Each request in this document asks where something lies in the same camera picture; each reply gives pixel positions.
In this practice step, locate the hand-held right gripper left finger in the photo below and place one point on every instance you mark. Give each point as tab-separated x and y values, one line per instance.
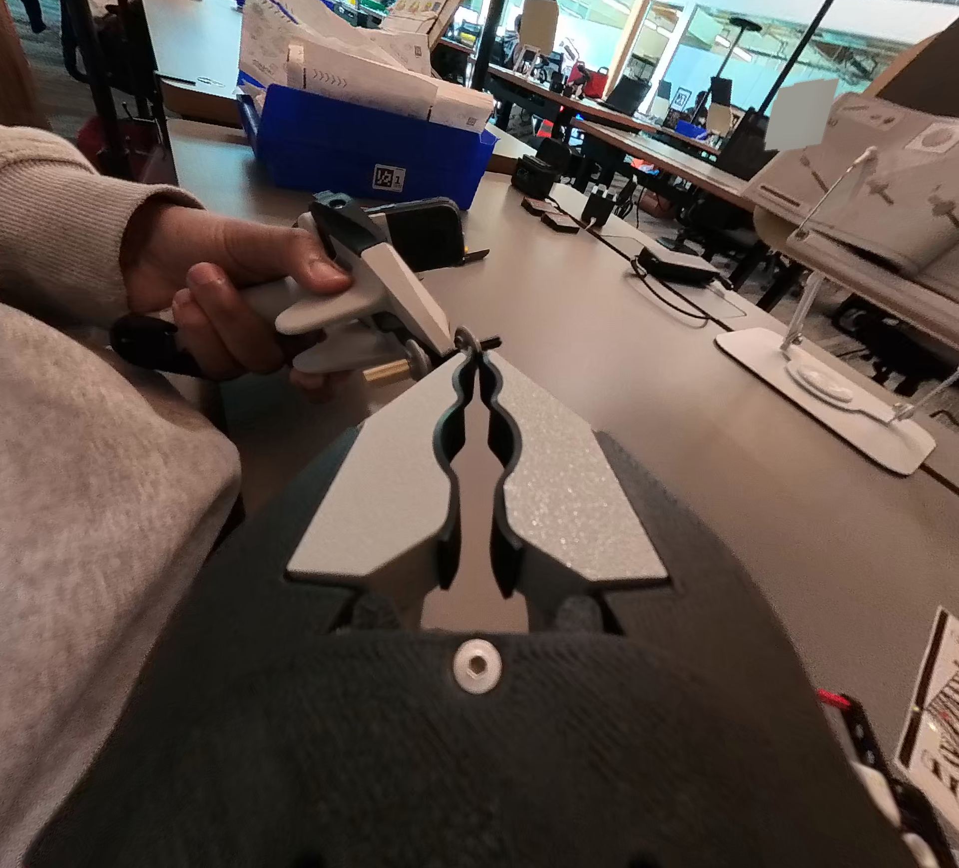
374	501

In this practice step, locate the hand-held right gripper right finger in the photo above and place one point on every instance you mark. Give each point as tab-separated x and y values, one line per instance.
577	508

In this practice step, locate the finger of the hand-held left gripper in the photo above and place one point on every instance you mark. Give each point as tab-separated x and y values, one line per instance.
337	356
408	299

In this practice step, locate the tan lego axle connector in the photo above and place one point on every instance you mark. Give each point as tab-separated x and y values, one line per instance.
386	372

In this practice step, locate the person's left forearm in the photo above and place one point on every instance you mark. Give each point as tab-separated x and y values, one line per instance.
67	224

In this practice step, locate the partly built lego model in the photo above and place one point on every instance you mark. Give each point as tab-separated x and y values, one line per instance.
861	740

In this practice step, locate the lego instruction booklet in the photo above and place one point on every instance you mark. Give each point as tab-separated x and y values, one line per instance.
861	209

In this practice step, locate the person's left hand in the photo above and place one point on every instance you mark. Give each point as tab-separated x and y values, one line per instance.
217	246

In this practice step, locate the small dark flat box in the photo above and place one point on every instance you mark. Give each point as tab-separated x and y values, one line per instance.
560	221
538	206

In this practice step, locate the blue plastic bin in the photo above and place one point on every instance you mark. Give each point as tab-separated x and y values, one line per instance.
322	149

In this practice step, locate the crumpled white paper bag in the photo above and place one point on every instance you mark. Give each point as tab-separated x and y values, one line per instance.
300	14

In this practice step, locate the black power bank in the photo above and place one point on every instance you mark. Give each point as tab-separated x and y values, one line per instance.
678	263

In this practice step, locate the white document stand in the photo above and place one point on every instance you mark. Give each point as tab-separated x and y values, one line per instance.
824	388

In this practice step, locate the grey zip sweatshirt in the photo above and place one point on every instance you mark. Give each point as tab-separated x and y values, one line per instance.
90	508

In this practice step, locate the printed sticker sheet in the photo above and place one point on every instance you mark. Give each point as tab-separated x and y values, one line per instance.
936	718

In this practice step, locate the wooden post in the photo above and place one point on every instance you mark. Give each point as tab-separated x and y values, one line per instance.
637	14

